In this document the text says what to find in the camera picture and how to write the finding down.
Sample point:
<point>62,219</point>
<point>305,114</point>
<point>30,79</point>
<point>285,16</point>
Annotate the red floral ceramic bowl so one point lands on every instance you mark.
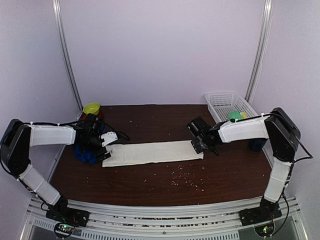
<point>99,115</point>

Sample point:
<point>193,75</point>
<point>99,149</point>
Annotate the right aluminium frame post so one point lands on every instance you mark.
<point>261,47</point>

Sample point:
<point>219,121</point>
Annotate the rolled green towel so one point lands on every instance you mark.
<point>235,116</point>

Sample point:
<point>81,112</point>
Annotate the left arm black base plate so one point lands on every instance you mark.
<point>73,217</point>

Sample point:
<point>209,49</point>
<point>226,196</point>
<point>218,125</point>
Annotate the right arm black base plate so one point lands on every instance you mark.
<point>256,215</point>

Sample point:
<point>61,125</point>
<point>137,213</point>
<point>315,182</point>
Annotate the dark blue cup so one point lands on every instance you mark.
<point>257,144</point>

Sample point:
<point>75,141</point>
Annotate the left round circuit board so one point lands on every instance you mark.
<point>63,230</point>

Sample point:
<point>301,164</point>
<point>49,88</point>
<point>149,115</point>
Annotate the blue microfiber towel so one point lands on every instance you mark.
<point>86,156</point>

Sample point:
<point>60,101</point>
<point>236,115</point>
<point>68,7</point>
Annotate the round circuit board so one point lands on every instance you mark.
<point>264,230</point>
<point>63,230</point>

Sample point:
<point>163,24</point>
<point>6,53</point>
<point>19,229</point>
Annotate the white towel with blue emblem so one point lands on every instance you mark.
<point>155,152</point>

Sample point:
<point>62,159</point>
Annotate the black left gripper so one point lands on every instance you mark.
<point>97,153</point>

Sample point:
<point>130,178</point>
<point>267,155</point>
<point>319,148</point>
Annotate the aluminium frame post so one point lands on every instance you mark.
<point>261,47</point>
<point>65,53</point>

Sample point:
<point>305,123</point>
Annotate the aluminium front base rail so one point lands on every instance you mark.
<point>217,221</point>

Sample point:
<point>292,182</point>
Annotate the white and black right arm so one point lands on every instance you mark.
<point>275,127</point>

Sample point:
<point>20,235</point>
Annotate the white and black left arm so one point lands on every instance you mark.
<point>20,137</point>

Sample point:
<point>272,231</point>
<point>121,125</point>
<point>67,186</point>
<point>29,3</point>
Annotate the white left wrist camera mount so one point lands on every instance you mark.
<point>108,138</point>

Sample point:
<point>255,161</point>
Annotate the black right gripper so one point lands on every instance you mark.
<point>197,145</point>

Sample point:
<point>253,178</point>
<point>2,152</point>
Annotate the white perforated plastic basket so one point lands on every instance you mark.
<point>221,104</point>

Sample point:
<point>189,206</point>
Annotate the right round circuit board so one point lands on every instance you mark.
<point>264,230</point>

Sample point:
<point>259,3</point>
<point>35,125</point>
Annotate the lime green plastic bowl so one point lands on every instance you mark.
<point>92,108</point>

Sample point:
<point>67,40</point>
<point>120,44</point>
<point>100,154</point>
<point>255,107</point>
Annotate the left aluminium frame post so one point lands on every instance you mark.
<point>65,53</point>

